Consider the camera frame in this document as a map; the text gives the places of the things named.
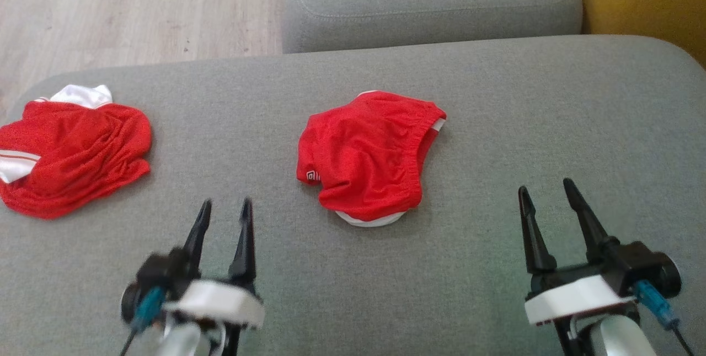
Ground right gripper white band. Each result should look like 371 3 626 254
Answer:
517 178 636 327

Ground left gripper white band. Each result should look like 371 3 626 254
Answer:
163 196 266 330

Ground red shirt with white trim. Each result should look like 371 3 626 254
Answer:
0 84 153 220

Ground red shorts with white lining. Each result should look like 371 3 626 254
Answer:
296 90 447 228

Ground large grey sofa ottoman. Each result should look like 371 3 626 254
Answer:
0 35 706 356

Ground left gripper cable blue plug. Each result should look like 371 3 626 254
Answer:
119 286 167 356

